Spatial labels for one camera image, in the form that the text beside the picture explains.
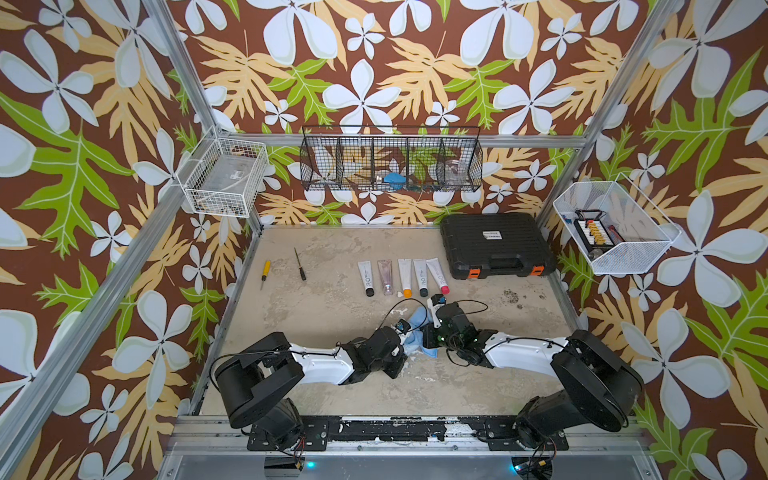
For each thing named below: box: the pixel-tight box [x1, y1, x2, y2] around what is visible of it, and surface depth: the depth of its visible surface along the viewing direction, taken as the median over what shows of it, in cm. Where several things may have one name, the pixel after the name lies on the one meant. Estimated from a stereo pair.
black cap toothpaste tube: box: [358, 261, 375, 298], surface depth 106 cm
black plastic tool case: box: [440, 213, 556, 280], surface depth 107 cm
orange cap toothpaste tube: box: [398, 259, 413, 299], surface depth 107 cm
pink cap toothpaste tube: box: [426, 257, 450, 295], surface depth 106 cm
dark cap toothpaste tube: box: [413, 259, 429, 298], surface depth 106 cm
